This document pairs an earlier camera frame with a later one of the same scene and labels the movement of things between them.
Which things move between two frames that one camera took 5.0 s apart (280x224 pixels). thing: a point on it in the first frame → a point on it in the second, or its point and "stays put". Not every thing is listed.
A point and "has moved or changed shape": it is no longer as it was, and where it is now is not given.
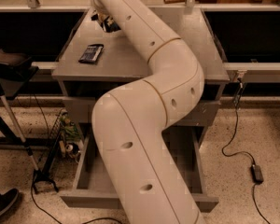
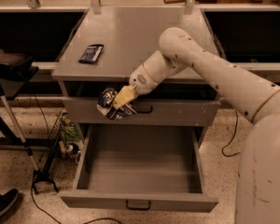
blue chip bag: (105, 21) has moved or changed shape
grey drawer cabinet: (95, 60) stays put
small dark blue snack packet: (91, 53) stays put
